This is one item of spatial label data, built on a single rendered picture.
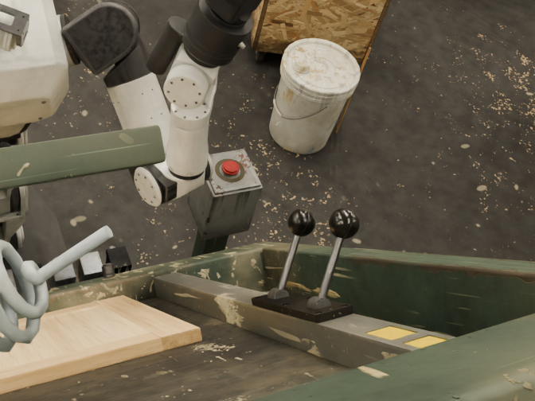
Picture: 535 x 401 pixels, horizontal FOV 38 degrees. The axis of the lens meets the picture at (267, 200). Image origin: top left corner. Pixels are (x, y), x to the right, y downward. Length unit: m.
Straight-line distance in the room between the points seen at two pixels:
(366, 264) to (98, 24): 0.60
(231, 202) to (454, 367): 1.30
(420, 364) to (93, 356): 0.66
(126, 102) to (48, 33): 0.17
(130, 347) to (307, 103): 1.94
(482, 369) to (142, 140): 0.22
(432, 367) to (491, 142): 3.08
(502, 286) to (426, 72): 2.76
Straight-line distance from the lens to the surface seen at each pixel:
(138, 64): 1.39
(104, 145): 0.40
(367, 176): 3.12
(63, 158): 0.40
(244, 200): 1.73
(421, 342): 0.75
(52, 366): 1.06
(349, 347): 0.83
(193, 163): 1.33
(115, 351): 1.07
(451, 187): 3.24
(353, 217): 0.93
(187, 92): 1.20
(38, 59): 1.33
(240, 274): 1.63
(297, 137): 3.03
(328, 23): 3.27
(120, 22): 1.36
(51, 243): 2.50
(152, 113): 1.40
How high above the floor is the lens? 2.23
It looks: 50 degrees down
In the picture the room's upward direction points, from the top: 19 degrees clockwise
